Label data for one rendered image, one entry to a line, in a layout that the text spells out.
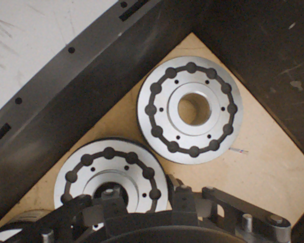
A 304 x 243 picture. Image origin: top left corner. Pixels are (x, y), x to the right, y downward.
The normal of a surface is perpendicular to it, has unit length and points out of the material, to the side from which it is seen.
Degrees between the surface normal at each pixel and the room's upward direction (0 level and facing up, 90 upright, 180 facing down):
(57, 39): 0
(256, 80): 90
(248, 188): 0
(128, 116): 0
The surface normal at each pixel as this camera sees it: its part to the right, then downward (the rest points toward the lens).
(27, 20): 0.08, -0.03
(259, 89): -0.70, 0.71
